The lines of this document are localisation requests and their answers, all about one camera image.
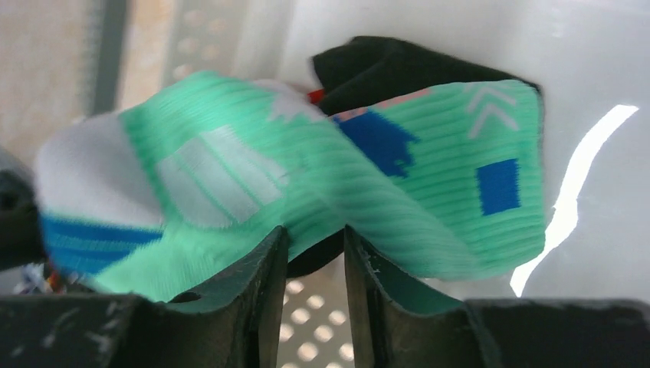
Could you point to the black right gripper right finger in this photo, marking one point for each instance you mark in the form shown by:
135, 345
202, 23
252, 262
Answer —
397, 320

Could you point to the teal sock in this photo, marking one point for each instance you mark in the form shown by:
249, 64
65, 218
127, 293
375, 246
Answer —
156, 199

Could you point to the red sock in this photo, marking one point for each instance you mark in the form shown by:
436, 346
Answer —
316, 96

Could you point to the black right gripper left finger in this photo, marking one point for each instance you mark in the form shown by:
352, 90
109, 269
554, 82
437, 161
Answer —
230, 320

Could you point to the white plastic basket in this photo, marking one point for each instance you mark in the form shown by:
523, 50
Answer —
593, 77

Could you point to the black sock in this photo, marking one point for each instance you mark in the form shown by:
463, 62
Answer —
434, 160

